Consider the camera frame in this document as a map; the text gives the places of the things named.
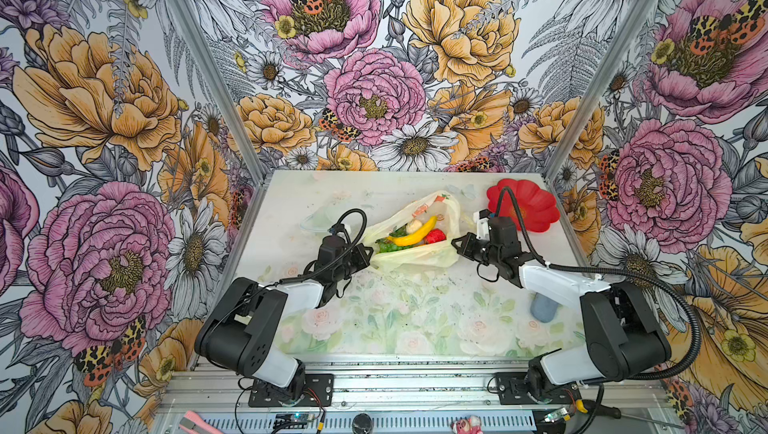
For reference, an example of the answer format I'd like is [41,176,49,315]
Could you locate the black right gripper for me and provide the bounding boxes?
[451,231,503,266]

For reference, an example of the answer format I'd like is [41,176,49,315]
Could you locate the translucent cream plastic bag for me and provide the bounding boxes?
[363,190,461,273]

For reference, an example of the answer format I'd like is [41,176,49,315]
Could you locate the red flower-shaped plate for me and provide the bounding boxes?
[486,178,560,233]

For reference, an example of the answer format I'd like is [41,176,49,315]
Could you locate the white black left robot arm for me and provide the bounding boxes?
[194,234,374,405]

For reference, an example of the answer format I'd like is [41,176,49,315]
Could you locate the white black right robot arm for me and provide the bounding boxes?
[451,217,671,401]

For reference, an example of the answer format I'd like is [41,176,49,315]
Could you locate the green fake grapes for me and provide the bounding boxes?
[376,238,404,253]

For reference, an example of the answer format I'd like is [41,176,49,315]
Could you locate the red fake fruit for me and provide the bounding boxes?
[423,228,447,244]

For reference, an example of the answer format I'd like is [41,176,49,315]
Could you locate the yellow fake banana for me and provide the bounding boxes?
[388,216,438,247]

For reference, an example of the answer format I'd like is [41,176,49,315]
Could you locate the beige fake garlic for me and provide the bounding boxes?
[406,219,423,234]

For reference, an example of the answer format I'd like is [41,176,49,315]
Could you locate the clear plastic bowl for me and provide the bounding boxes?
[300,206,344,234]

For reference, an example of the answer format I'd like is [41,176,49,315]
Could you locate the black round knob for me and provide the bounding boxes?
[351,413,374,434]

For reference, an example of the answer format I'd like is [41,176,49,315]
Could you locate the small pink white toy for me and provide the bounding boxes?
[451,415,483,434]

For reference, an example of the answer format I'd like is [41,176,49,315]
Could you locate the green circuit board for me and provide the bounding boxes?
[272,412,318,430]

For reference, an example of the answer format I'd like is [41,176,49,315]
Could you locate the black corrugated cable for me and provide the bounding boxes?
[493,186,703,382]

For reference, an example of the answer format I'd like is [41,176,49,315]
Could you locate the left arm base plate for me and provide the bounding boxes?
[248,373,335,408]

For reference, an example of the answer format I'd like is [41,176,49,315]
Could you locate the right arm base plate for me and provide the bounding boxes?
[486,372,580,406]

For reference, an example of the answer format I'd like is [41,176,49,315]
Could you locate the aluminium rail frame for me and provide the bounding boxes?
[152,349,667,434]

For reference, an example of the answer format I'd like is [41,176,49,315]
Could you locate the black-handled screwdriver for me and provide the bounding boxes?
[584,404,662,425]

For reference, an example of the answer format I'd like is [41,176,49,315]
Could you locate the pink tool handle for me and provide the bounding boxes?
[178,411,222,434]

